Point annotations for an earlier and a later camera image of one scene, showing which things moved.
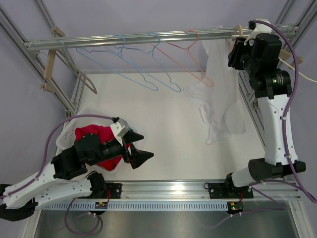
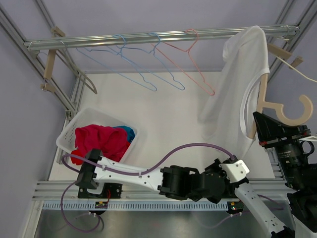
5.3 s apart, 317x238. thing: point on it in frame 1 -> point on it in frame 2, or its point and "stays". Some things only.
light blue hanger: x=109 y=47 -> x=176 y=86
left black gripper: x=138 y=157 -> x=217 y=165
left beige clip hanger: x=50 y=64 stays
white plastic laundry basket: x=83 y=118 stays
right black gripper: x=238 y=48 -> x=273 y=131
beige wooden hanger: x=230 y=41 -> x=262 y=104
